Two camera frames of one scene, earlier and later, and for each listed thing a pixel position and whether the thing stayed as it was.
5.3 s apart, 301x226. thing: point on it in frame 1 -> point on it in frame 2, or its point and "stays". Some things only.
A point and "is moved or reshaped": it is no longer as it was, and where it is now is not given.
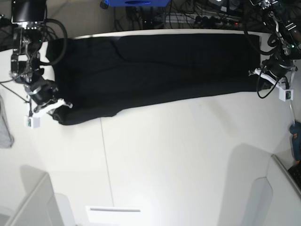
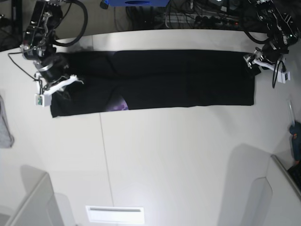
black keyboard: (295, 172) stays
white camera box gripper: (286, 94) -> (282, 77)
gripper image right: (279, 66) -> (270, 52)
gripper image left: (43, 91) -> (53, 67)
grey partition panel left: (40, 208) stays
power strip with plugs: (212, 21) stays
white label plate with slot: (101, 214) stays
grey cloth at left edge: (6, 139) stays
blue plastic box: (138, 3) stays
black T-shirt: (99, 74) is moved or reshaped
